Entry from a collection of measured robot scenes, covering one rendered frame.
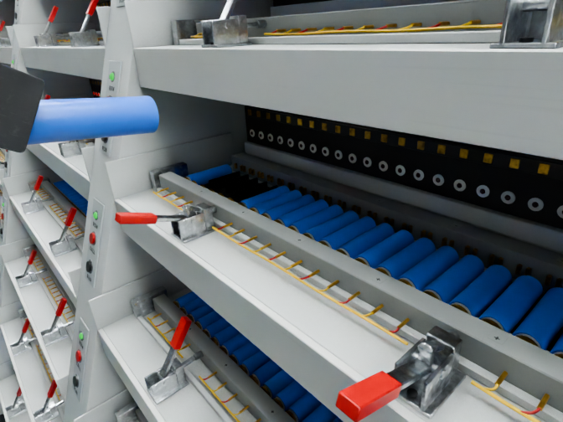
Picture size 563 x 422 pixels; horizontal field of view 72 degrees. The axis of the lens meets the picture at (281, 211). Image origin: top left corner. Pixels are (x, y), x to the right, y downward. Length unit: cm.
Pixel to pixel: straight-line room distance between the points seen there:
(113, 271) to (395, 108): 45
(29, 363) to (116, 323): 61
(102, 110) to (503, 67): 18
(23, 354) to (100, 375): 60
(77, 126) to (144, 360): 40
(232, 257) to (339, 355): 15
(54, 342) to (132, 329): 35
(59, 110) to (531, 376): 26
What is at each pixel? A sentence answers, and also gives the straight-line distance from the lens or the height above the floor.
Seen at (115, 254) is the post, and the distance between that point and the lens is 58.
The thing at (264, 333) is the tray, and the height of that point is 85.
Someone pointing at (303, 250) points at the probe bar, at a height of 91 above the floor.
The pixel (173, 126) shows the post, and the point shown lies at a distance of 56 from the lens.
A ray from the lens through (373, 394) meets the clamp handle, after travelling 20.
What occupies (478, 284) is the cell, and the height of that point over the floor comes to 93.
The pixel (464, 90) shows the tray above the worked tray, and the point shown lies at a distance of 22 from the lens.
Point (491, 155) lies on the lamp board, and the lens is 37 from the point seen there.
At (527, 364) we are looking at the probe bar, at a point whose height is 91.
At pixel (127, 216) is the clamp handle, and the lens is 38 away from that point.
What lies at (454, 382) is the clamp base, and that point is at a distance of 26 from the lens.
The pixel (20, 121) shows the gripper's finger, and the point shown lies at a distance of 18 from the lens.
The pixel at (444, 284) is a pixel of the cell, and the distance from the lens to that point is 31.
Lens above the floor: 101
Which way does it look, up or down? 12 degrees down
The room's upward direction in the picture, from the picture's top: 12 degrees clockwise
